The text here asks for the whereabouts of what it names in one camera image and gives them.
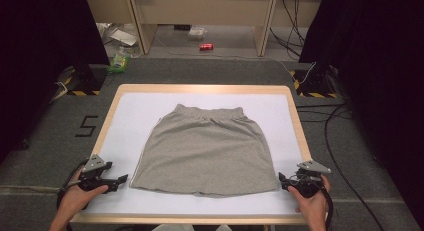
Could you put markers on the light wooden table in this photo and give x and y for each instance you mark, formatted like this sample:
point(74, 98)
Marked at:
point(200, 88)

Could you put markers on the person's left hand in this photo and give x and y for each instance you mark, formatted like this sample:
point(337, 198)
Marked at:
point(79, 199)

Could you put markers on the black curtain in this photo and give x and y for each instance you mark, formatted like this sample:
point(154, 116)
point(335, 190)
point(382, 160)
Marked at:
point(36, 57)
point(383, 74)

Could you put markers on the black stand base striped tape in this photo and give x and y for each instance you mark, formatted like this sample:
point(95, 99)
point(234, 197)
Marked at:
point(87, 80)
point(313, 82)

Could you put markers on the crumpled white plastic bag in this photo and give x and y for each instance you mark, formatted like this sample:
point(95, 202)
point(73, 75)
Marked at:
point(121, 37)

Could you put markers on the grey skirt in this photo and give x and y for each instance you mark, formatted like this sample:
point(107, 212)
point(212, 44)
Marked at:
point(206, 151)

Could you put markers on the green packet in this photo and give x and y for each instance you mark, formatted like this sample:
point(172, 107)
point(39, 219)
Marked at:
point(118, 63)

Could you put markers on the person's right hand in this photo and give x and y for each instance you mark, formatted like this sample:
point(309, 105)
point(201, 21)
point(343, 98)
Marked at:
point(310, 205)

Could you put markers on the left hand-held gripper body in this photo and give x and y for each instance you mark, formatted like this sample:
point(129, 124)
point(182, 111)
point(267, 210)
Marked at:
point(90, 181)

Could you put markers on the red drink can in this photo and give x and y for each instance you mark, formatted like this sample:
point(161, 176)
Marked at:
point(206, 46)

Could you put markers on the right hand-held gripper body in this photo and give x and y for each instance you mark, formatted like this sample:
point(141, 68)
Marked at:
point(308, 183)

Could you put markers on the small white packet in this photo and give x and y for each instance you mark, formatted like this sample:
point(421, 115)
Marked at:
point(197, 33)

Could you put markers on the white table mat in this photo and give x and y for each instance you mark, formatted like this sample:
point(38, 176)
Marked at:
point(133, 124)

